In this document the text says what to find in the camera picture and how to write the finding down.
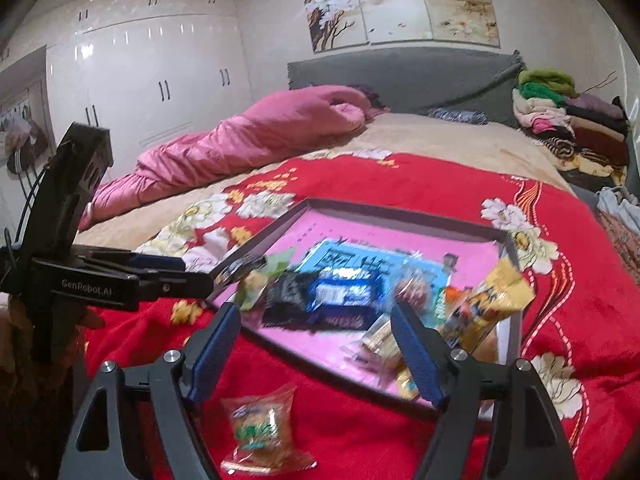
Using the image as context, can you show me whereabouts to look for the hanging bags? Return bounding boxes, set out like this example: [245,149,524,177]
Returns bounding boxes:
[0,107,53,176]

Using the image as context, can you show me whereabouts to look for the blue snack packet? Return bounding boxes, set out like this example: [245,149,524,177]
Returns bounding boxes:
[304,266,387,328]

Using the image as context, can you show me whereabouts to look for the clear square cake packet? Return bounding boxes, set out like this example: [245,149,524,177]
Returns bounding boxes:
[342,314,407,366]

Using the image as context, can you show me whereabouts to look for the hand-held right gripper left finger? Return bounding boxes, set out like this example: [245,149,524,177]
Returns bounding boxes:
[57,302,243,480]

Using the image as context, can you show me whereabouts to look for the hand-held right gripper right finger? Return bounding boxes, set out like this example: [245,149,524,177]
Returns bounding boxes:
[390,302,578,480]

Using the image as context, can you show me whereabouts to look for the light blue cloth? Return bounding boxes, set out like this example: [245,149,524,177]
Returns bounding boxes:
[595,186,640,233]

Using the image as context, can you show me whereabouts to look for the beige bed sheet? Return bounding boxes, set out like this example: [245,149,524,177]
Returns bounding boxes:
[75,112,576,253]

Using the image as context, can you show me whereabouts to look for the person's left hand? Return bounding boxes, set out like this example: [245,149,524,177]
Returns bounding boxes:
[70,306,107,333]

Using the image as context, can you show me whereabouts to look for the dark green snack packet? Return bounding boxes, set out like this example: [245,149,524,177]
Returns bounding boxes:
[217,254,292,312]

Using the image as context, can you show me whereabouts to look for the floral wall painting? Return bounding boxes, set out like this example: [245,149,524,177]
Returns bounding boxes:
[300,0,502,55]

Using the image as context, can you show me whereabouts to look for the dark maroon cloth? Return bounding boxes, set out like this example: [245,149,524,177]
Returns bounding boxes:
[350,85,388,113]

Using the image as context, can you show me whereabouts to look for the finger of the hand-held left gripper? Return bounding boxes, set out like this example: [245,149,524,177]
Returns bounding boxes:
[75,245,186,274]
[137,270,221,307]

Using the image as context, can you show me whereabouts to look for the pink quilt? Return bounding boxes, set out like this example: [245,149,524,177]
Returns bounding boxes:
[80,85,373,226]

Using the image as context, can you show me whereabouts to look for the orange wafer snack packet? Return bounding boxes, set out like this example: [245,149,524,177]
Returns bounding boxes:
[434,284,501,363]

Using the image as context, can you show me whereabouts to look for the white glossy wardrobe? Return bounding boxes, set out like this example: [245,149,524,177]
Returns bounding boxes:
[45,0,253,161]

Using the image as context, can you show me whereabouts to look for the white satin curtain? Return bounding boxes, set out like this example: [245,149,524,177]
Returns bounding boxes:
[617,30,640,111]

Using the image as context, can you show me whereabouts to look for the black snack packet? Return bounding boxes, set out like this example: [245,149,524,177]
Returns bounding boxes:
[261,271,323,330]

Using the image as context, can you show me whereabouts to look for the pink and blue book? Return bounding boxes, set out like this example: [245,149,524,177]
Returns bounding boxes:
[250,210,508,396]

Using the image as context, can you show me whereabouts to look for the blue patterned pillow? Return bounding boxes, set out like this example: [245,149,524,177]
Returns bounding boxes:
[427,106,488,125]

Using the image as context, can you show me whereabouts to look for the small yellow snack packet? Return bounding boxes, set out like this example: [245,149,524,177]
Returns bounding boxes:
[395,360,422,402]

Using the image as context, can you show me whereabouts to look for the green label cake packet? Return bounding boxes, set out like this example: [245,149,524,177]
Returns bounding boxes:
[220,382,317,476]

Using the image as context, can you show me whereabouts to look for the stack of folded clothes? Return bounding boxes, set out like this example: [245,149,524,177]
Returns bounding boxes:
[512,67,632,186]

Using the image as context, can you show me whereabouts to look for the grey shallow cardboard tray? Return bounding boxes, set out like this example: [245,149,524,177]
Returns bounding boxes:
[205,197,523,421]

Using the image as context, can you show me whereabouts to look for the grey headboard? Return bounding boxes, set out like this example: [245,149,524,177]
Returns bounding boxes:
[287,46,526,126]

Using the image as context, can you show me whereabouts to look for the red floral blanket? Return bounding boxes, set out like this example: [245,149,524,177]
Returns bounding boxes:
[82,152,640,480]

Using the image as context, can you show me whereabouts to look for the pink floral cloth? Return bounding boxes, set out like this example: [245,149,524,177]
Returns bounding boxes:
[597,210,640,281]

